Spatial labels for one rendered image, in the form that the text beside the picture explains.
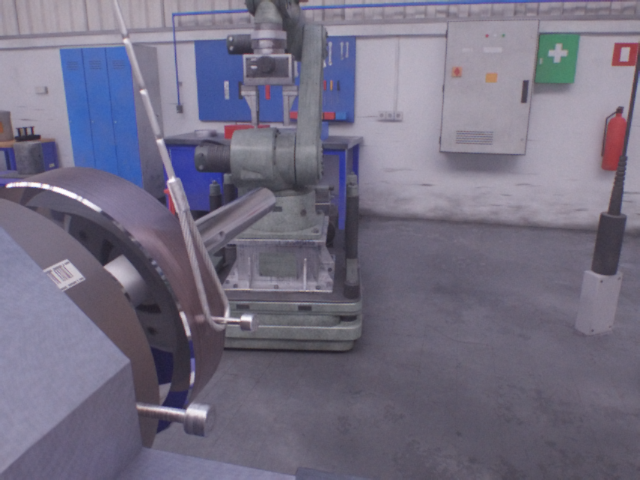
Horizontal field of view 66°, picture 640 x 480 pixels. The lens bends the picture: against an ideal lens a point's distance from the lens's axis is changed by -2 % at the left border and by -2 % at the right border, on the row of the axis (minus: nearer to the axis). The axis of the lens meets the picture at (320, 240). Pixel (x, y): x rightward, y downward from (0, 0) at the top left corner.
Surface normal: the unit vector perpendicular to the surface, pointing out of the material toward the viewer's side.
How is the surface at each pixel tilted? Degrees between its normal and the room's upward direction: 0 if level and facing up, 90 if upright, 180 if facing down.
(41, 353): 45
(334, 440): 0
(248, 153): 73
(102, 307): 59
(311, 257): 90
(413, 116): 90
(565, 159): 90
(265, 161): 85
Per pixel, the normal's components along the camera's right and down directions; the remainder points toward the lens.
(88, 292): 0.78, -0.51
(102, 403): 0.97, 0.07
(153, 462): 0.00, -0.96
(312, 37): -0.04, -0.41
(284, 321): -0.05, 0.29
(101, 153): -0.26, 0.29
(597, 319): 0.33, 0.28
